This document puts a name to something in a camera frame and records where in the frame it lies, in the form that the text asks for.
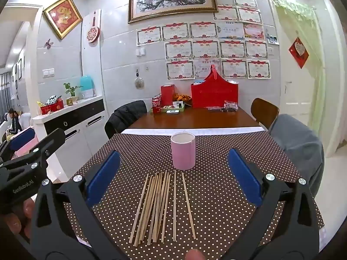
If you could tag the red round wall ornament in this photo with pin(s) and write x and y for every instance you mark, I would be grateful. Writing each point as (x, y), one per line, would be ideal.
(94, 31)

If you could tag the wooden chopstick seven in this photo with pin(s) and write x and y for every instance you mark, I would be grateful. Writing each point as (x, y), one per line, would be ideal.
(165, 210)

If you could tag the grey jacket on chair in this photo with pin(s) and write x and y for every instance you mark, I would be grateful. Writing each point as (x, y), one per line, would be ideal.
(302, 146)

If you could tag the red diamond door decoration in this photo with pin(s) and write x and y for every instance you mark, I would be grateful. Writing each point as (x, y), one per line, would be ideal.
(299, 52)

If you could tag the wooden chopstick one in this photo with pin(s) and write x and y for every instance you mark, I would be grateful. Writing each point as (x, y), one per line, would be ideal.
(138, 211)

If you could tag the wooden chopstick three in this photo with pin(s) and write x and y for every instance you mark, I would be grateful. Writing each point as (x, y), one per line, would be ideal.
(147, 208)

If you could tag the potted green plant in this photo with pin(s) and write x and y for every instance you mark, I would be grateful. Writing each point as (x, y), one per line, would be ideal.
(71, 90)

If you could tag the gold framed red picture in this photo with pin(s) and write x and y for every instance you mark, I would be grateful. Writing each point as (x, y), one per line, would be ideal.
(63, 16)

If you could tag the wooden chopstick six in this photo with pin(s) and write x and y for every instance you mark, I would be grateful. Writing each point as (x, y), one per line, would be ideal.
(162, 190)

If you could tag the red gift bag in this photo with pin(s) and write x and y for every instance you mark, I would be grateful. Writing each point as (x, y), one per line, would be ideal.
(214, 91)

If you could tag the left hand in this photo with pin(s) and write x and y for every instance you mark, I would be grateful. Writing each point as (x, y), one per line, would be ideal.
(15, 224)

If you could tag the white sideboard cabinet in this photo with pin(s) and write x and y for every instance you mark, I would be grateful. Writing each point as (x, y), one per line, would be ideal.
(83, 124)

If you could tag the wooden chopstick five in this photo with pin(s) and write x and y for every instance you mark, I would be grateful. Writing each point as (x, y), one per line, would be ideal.
(158, 202)

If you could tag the black jacket on chair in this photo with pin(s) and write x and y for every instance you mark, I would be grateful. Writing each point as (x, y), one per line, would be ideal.
(124, 117)

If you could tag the plastic bag on table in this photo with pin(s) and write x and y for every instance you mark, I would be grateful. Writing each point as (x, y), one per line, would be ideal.
(227, 107)

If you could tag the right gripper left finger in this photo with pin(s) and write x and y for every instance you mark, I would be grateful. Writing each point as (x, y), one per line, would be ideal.
(52, 235)

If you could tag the right hand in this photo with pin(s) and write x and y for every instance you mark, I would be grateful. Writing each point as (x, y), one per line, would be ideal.
(194, 254)

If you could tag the wooden chopstick four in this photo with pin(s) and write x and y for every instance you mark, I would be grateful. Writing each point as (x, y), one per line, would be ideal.
(153, 214)

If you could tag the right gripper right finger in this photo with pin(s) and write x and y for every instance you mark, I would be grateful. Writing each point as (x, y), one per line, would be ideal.
(284, 224)

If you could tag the pink cylindrical cup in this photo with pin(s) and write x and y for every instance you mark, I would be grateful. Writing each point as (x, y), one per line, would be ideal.
(183, 146)

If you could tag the red soda can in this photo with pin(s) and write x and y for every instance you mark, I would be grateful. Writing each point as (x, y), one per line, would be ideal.
(156, 104)

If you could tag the red basket on cabinet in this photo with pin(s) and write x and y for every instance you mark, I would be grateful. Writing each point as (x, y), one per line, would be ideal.
(53, 104)

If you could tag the brown wooden chair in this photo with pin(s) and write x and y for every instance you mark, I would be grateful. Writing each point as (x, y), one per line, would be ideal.
(264, 112)

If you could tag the wooden chopstick two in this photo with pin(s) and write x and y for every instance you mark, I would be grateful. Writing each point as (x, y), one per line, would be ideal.
(142, 219)

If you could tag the red box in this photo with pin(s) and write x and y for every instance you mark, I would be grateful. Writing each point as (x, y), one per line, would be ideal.
(167, 94)

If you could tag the hanging wall brush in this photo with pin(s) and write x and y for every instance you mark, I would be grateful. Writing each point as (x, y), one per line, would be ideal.
(139, 82)

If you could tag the brown polka dot tablecloth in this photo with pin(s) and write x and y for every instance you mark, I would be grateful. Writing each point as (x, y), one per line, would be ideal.
(220, 210)

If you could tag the green tray with items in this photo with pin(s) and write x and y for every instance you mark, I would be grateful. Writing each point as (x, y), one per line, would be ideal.
(180, 108)

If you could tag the green door curtain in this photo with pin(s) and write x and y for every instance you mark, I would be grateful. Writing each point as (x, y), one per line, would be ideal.
(299, 22)

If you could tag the teal humidifier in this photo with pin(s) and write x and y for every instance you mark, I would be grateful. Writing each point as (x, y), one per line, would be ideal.
(87, 87)

